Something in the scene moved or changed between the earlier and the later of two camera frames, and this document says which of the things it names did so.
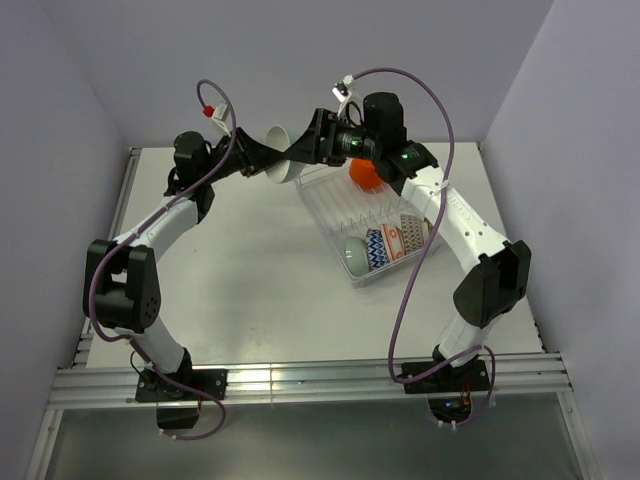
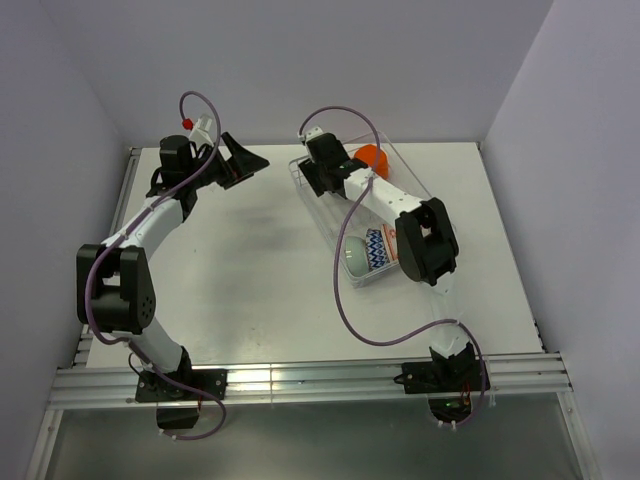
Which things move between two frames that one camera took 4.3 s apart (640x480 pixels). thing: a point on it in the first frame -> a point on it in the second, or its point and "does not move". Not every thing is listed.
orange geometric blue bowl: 375,249 does not move
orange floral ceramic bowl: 393,239 does not move
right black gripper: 309,149 -> 311,171
